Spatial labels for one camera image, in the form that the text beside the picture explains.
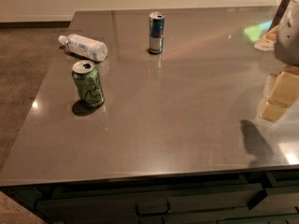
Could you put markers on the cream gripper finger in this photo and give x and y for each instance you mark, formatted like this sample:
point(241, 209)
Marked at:
point(281, 91)

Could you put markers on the green soda can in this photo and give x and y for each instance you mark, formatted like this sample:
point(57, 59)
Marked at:
point(87, 80)

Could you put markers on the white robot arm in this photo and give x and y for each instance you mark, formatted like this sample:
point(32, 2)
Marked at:
point(284, 38)

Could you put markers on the blue silver redbull can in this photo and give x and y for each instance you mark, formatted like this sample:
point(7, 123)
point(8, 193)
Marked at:
point(156, 32)

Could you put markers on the clear plastic water bottle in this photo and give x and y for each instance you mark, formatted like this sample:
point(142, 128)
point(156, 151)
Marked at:
point(84, 47)

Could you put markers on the dark cabinet drawer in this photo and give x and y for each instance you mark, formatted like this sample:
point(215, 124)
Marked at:
point(207, 202)

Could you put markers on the black drawer handle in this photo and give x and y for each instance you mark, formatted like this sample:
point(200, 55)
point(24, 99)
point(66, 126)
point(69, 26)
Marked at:
point(152, 208)

